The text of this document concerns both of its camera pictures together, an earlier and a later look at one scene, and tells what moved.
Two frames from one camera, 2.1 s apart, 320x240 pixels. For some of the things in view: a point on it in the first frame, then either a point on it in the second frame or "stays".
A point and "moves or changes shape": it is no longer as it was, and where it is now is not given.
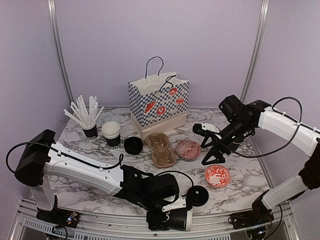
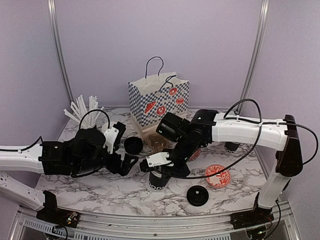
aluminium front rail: x=26 y=225 stays
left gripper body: x=152 y=219 → x=114 y=167
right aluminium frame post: x=257 y=49 stays
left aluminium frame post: x=59 y=49 stays
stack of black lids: x=133 y=145 stays
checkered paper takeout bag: x=158 y=104 stays
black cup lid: x=197 y=196 stays
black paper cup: x=181 y=219 moves or changes shape
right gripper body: x=217 y=144 → x=184 y=171
